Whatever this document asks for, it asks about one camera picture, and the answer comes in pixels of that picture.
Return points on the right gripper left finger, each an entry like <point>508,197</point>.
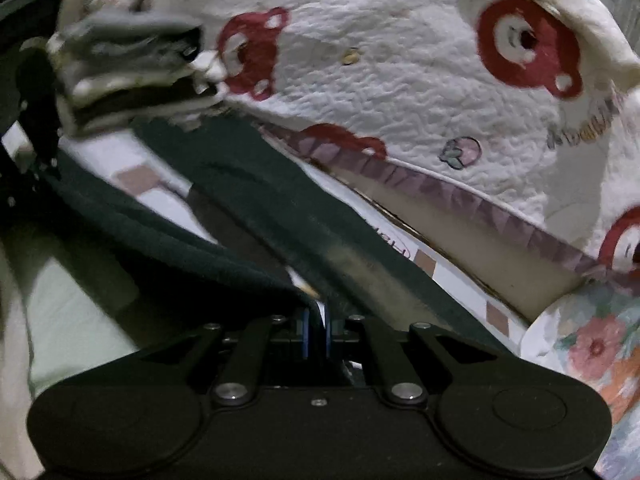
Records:
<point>238,359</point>

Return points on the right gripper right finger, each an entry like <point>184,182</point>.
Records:
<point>402,367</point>

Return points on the dark denim jeans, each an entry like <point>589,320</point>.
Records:
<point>231,169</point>

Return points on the folded grey clothes stack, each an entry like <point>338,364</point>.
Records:
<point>113,66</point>

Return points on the floral pastel quilt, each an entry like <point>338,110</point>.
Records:
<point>592,335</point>

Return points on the white bear print quilt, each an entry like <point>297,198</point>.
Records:
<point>523,114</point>

